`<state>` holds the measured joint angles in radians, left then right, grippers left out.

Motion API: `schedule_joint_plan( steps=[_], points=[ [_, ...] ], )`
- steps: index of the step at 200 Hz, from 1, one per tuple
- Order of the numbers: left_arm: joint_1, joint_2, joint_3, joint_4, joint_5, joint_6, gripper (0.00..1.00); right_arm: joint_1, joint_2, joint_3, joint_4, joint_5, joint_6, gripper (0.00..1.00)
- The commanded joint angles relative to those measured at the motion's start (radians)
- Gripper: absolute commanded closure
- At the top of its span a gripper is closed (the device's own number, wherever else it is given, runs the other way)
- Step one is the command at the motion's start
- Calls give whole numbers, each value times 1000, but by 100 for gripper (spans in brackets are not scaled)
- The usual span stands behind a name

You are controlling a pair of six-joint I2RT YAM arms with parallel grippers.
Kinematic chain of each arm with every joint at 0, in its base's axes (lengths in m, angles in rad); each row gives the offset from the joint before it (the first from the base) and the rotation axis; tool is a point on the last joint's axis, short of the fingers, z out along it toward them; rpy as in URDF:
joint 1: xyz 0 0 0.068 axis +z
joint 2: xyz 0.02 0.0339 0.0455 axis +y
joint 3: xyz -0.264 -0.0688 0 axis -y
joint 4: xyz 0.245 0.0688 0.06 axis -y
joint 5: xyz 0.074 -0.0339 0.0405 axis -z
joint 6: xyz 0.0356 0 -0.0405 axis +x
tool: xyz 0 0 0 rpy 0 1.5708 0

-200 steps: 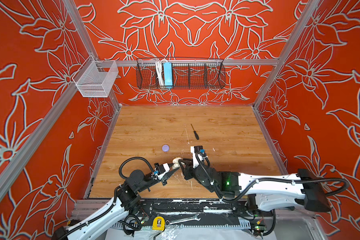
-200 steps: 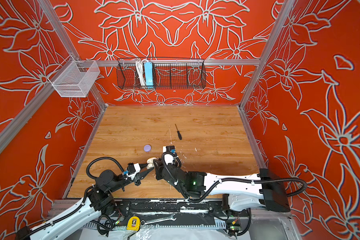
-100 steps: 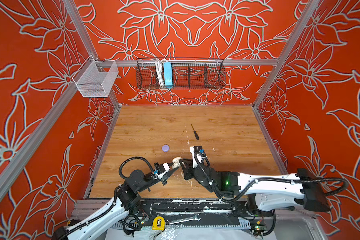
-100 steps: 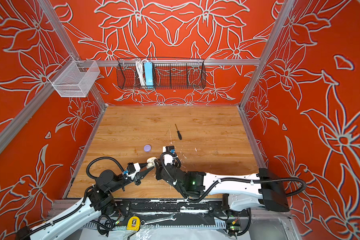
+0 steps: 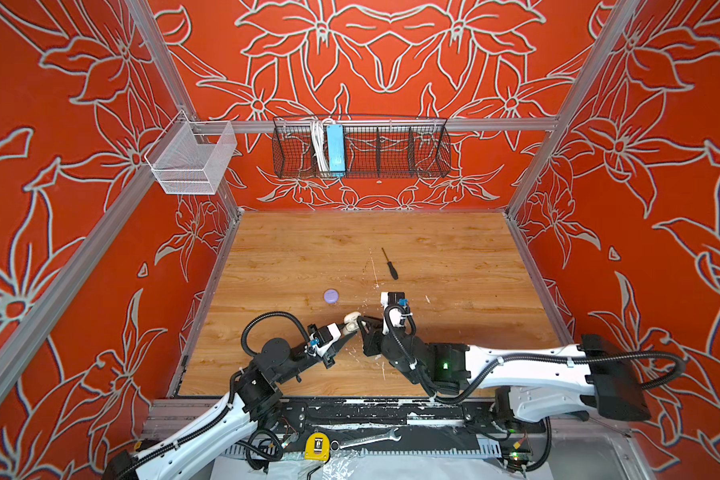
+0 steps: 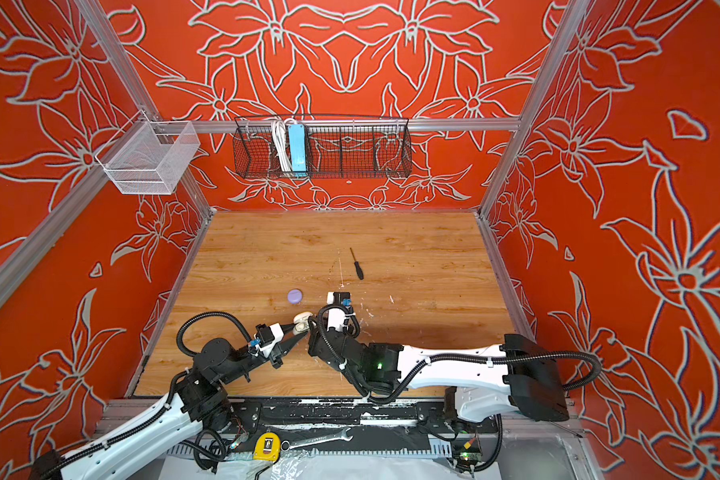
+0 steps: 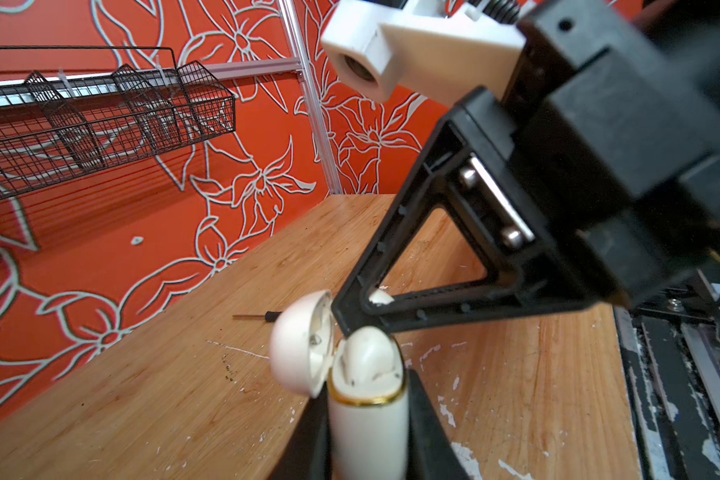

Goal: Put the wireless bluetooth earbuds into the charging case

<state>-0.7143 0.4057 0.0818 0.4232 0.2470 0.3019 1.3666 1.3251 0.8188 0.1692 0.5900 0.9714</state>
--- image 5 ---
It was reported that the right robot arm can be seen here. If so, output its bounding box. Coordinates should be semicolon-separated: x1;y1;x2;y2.
351;316;686;423

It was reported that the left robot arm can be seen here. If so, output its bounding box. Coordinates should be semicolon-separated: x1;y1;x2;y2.
103;311;359;479

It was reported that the black screwdriver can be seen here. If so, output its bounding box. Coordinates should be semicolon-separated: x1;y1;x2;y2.
382;248;399;280

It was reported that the silver wrench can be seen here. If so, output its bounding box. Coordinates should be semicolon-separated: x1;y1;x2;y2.
330;428;402;451

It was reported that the yellow tape measure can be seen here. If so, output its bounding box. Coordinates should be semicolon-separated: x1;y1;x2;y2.
303;432;331;463

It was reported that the light blue power bank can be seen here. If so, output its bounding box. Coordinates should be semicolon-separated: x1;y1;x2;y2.
326;123;346;177

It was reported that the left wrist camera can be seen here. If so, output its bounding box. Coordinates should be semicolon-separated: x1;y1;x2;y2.
306;323;342;357

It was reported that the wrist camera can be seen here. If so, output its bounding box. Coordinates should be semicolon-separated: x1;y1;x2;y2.
306;323;342;357
380;291;410;335

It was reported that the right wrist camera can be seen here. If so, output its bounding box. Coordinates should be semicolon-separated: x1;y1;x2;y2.
380;291;410;335

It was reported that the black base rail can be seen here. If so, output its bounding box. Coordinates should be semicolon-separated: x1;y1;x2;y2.
257;395;547;436

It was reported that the black wire wall basket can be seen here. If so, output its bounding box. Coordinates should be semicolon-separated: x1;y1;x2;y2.
272;114;453;180

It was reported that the white coiled cable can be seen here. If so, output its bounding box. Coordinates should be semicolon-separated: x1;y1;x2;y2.
309;118;330;175

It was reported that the white mesh wall basket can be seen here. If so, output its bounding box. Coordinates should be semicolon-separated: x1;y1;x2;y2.
145;111;238;195

